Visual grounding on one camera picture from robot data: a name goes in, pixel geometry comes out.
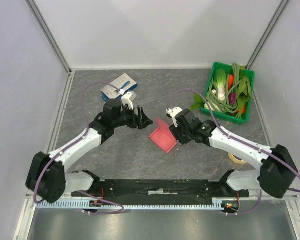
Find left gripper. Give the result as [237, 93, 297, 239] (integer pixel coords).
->
[112, 103, 153, 130]

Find pink paper box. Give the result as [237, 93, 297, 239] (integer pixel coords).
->
[149, 117, 177, 154]

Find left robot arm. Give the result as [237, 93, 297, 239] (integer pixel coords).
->
[25, 99, 153, 204]

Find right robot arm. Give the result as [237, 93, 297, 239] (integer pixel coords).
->
[166, 107, 298, 199]

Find blue razor box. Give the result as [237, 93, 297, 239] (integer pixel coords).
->
[100, 73, 138, 102]

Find toy green beans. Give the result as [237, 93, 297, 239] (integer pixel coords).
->
[205, 62, 242, 115]

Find masking tape roll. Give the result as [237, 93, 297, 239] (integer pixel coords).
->
[228, 153, 247, 165]

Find toy bok choy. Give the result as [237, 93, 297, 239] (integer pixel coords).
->
[189, 68, 228, 113]

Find toy spinach leaf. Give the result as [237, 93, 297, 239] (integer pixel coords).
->
[235, 75, 252, 111]

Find toy carrot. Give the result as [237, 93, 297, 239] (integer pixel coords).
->
[228, 74, 234, 91]

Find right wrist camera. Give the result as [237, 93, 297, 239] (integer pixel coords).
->
[165, 107, 183, 128]

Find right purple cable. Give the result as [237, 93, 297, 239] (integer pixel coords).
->
[167, 89, 300, 216]

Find purple cable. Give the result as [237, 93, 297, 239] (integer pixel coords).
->
[167, 89, 300, 216]
[33, 82, 126, 216]

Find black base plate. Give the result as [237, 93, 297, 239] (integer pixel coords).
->
[87, 179, 250, 206]

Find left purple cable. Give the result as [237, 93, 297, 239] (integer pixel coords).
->
[33, 82, 126, 216]

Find slotted cable duct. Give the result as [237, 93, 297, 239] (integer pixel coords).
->
[37, 198, 230, 211]

